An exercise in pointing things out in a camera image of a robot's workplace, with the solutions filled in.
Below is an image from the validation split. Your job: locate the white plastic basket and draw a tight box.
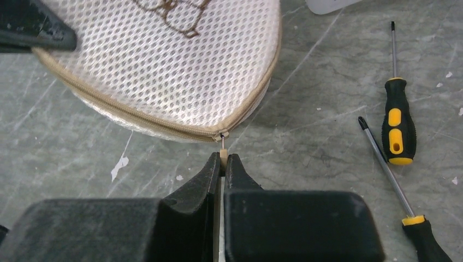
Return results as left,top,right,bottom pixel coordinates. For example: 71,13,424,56
305,0,361,15

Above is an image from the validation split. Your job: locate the long yellow black screwdriver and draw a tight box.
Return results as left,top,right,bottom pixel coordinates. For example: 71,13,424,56
358,116,452,262

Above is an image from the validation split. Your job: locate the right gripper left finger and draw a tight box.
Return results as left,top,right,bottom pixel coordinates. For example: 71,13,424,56
1,153,221,261

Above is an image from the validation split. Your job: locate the white mesh laundry bag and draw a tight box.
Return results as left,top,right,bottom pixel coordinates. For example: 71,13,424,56
33,0,282,142

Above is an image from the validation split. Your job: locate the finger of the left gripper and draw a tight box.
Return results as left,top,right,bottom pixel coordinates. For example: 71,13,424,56
1,0,77,53

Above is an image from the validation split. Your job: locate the black yellow short screwdriver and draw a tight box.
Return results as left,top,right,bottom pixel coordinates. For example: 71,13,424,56
381,21,417,165

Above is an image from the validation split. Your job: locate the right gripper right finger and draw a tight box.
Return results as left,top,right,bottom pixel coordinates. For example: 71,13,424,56
224,154,385,261

